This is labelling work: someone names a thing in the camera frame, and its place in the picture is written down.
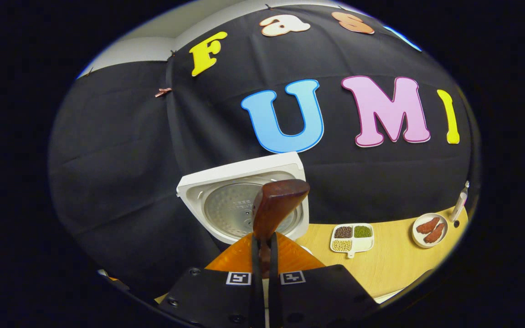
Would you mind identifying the red-brown meat piece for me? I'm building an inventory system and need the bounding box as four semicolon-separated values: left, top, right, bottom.
416;217;441;234
423;223;446;244

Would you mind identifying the white rice cooker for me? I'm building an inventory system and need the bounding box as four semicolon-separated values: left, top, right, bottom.
176;152;313;256

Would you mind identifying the black backdrop cloth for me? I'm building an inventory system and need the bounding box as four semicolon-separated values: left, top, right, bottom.
48;5;479;292

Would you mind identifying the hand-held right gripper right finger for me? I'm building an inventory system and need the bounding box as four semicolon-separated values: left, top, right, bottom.
268;231;379;328

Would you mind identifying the white round plate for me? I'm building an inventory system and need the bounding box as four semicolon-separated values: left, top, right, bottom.
412;213;448;249

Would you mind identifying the white divided bean dish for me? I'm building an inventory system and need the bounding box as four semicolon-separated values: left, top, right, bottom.
330;223;375;259

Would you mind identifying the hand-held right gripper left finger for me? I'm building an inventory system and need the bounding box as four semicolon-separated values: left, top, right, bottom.
155;231;265;328

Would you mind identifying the brown wooden spoon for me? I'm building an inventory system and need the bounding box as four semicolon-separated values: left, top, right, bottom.
252;179;311;279

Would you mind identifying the small clear bottle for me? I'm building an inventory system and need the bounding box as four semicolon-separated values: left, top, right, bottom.
449;181;470;222

